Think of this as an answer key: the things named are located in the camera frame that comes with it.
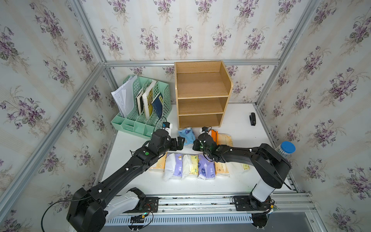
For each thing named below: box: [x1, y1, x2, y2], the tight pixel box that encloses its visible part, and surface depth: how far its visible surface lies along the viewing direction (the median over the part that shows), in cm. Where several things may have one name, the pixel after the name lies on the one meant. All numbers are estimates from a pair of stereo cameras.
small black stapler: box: [249, 112, 257, 127], surface depth 109 cm
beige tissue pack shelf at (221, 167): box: [214, 161, 230, 175], surface depth 83 cm
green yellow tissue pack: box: [181, 154, 200, 179], surface depth 83 cm
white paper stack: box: [111, 74, 138, 118], surface depth 95 cm
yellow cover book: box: [142, 79, 157, 120], surface depth 96 cm
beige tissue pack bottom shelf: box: [217, 132, 234, 147], surface depth 96 cm
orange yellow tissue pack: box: [148, 151, 169, 172], surface depth 83 cm
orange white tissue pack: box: [207, 129, 219, 146], surface depth 95 cm
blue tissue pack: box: [177, 126, 196, 146], surface depth 97 cm
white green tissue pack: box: [225, 161, 258, 179], surface depth 82 cm
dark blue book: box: [151, 92, 163, 119], surface depth 103 cm
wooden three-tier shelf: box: [174, 60, 234, 130], surface depth 94 cm
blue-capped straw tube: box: [274, 141, 297, 160], surface depth 75 cm
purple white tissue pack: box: [163, 152, 183, 181], surface depth 82 cm
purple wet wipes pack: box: [198, 153, 216, 180], surface depth 82 cm
